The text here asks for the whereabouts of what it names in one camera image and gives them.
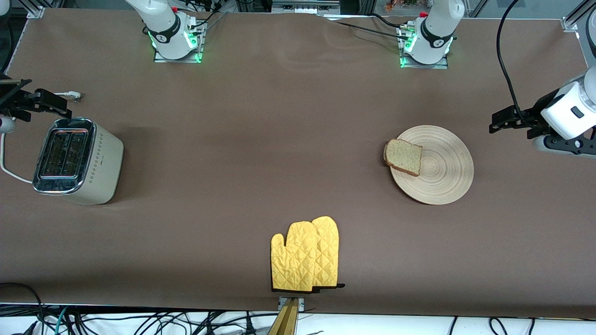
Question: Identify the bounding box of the round wooden plate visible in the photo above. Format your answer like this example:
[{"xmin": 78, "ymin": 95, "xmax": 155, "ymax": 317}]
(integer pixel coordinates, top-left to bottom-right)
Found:
[{"xmin": 389, "ymin": 125, "xmax": 474, "ymax": 205}]

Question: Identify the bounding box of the brown bread slice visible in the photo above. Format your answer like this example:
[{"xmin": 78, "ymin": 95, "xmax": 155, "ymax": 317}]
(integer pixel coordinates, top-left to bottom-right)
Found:
[{"xmin": 384, "ymin": 139, "xmax": 423, "ymax": 177}]

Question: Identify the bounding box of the cream and chrome toaster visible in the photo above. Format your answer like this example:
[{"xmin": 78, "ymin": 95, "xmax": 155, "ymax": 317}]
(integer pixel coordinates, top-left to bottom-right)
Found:
[{"xmin": 33, "ymin": 117, "xmax": 124, "ymax": 205}]

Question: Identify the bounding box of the yellow quilted oven mitt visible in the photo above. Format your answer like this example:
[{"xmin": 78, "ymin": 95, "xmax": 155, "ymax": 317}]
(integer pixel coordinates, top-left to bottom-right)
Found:
[
  {"xmin": 311, "ymin": 216, "xmax": 346, "ymax": 291},
  {"xmin": 271, "ymin": 221, "xmax": 323, "ymax": 294}
]

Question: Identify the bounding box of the grey background device box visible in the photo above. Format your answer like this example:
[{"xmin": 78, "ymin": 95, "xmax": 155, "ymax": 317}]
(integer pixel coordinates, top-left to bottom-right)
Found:
[{"xmin": 271, "ymin": 0, "xmax": 341, "ymax": 14}]

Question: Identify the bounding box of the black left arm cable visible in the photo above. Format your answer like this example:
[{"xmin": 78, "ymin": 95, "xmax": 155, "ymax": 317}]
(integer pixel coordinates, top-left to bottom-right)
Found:
[{"xmin": 496, "ymin": 0, "xmax": 536, "ymax": 127}]

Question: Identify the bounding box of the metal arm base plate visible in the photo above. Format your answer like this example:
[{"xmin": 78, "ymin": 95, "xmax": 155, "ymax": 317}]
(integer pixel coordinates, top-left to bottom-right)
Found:
[
  {"xmin": 154, "ymin": 21, "xmax": 206, "ymax": 63},
  {"xmin": 400, "ymin": 26, "xmax": 449, "ymax": 69}
]

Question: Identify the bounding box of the aluminium frame profile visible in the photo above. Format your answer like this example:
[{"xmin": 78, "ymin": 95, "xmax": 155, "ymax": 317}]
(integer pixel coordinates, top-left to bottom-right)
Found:
[
  {"xmin": 26, "ymin": 0, "xmax": 63, "ymax": 19},
  {"xmin": 561, "ymin": 0, "xmax": 592, "ymax": 32}
]

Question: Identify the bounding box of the black table cable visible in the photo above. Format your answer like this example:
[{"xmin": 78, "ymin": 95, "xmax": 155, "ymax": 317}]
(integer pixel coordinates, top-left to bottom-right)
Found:
[{"xmin": 326, "ymin": 13, "xmax": 413, "ymax": 41}]

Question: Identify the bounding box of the black looped floor cable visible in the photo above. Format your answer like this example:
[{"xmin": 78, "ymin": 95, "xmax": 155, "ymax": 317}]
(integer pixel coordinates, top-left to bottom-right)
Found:
[{"xmin": 0, "ymin": 282, "xmax": 45, "ymax": 335}]

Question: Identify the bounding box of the teal floor cable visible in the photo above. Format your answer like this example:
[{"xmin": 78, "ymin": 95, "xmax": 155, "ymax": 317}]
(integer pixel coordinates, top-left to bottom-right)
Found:
[{"xmin": 54, "ymin": 306, "xmax": 71, "ymax": 335}]

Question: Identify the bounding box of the metal beam bracket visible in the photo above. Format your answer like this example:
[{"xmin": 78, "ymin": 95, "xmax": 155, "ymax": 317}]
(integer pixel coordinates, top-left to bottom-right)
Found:
[{"xmin": 278, "ymin": 296, "xmax": 306, "ymax": 311}]

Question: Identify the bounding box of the yellow camera stand beam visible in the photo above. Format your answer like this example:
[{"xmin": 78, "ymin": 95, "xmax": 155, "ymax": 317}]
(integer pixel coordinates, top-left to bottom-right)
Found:
[{"xmin": 268, "ymin": 299, "xmax": 298, "ymax": 335}]

